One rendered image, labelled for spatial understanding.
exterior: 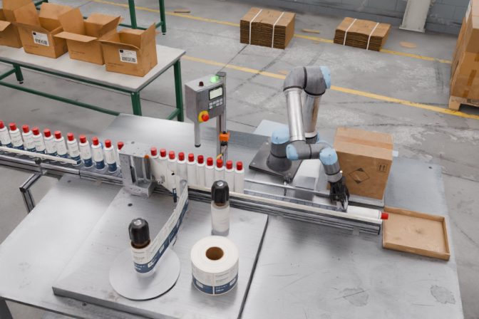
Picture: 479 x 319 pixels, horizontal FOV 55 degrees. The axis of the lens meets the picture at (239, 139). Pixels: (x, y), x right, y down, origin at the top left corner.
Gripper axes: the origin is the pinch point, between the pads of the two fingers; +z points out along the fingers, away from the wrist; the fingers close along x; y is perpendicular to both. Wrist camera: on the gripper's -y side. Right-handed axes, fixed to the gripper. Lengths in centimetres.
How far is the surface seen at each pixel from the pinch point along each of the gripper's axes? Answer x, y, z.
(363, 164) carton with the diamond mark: 11.0, -19.0, -11.0
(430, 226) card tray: 38.7, -6.9, 23.7
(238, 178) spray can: -48, 3, -26
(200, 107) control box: -54, 0, -68
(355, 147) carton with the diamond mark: 8.0, -25.3, -18.0
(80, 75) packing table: -210, -116, -61
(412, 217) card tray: 30.4, -11.3, 20.6
